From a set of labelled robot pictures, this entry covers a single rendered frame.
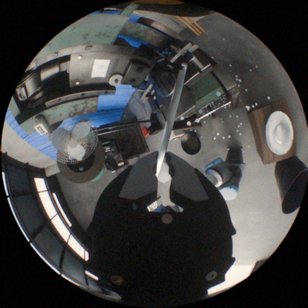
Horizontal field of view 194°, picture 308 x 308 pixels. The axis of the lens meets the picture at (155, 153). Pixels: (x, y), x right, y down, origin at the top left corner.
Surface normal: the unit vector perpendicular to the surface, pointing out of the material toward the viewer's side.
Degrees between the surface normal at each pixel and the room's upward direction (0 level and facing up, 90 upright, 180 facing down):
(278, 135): 0
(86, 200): 90
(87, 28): 90
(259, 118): 0
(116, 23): 90
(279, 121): 0
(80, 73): 90
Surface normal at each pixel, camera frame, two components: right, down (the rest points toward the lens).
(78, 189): 0.55, -0.25
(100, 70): 0.39, 0.92
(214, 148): -0.73, 0.30
